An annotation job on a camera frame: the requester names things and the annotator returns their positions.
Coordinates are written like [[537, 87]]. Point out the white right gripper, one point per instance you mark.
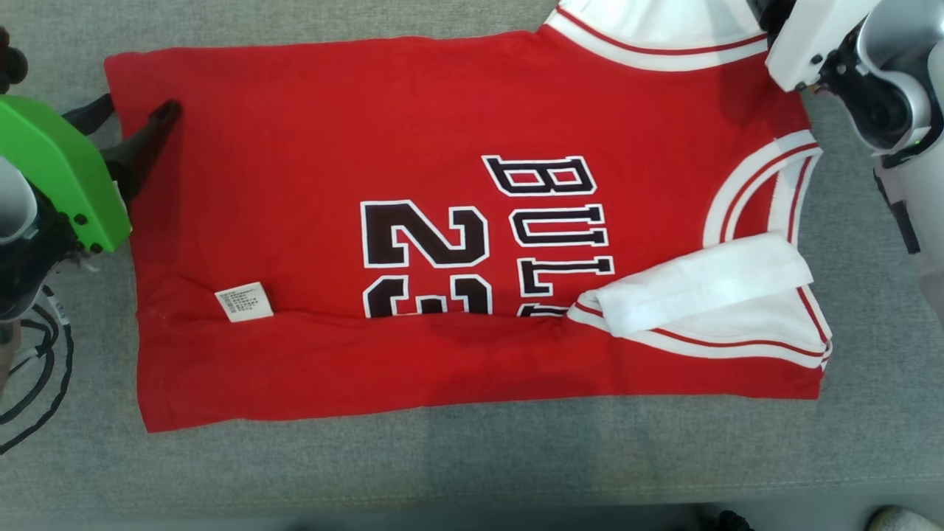
[[811, 37]]

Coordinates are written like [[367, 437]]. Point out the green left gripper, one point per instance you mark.
[[59, 169]]

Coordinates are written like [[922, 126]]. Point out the red Bulls 23 jersey shirt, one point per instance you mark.
[[295, 147]]

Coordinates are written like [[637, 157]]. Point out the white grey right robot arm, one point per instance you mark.
[[907, 59]]

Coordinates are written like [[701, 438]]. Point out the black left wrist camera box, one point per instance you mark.
[[11, 66]]

